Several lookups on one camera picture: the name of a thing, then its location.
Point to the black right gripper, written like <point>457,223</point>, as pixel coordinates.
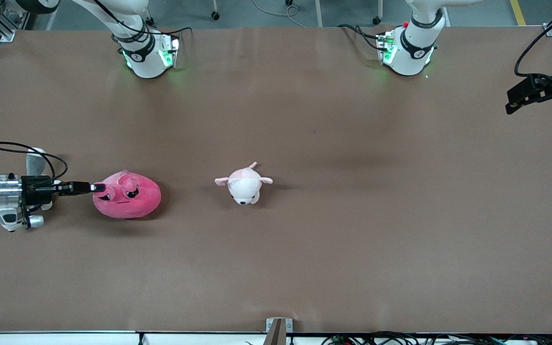
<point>35,189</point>

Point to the pink round plush toy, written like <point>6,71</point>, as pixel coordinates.
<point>137,201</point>

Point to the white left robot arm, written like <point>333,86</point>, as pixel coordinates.
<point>412,48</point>

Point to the grey husky plush toy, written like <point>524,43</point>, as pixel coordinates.
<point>35,160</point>

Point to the white and pink plush toy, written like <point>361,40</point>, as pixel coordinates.
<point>245,187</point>

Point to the small metal corner bracket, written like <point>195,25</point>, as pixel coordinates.
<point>551,29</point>

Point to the aluminium frame profile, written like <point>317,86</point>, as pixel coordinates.
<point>13,26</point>

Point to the grey table edge bracket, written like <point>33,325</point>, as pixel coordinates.
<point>279,330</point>

